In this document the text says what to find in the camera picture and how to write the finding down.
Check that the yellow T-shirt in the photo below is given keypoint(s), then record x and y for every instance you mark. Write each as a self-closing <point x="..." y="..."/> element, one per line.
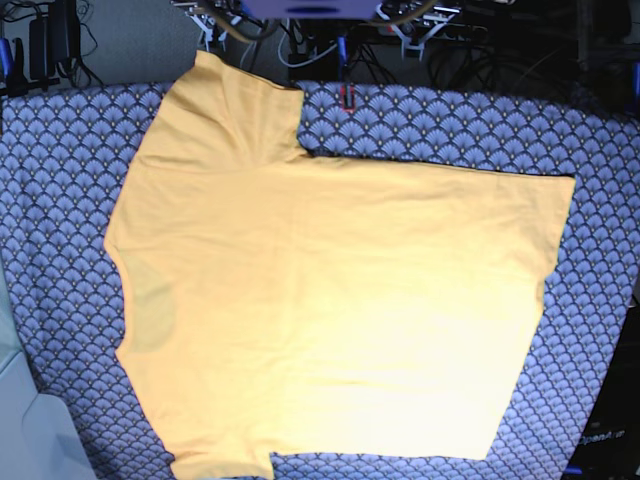
<point x="277" y="302"/>

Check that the red-framed black clip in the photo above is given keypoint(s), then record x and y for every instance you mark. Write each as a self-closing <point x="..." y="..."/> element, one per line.
<point x="347" y="97"/>

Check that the black power strip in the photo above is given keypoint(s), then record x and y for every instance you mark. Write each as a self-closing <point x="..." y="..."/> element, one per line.
<point x="417" y="33"/>

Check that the purple box at top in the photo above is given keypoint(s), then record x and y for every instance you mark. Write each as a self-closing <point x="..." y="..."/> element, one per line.
<point x="312" y="9"/>

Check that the blue fan-patterned tablecloth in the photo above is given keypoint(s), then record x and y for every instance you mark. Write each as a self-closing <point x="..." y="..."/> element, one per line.
<point x="64" y="156"/>

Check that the black clamp at upper left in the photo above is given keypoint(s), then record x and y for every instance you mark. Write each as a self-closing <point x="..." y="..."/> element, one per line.
<point x="13" y="80"/>

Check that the white furniture at lower left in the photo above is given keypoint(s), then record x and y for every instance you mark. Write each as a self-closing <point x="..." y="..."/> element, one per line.
<point x="38" y="436"/>

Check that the black OpenArm case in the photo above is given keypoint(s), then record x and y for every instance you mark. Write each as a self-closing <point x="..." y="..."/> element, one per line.
<point x="609" y="446"/>

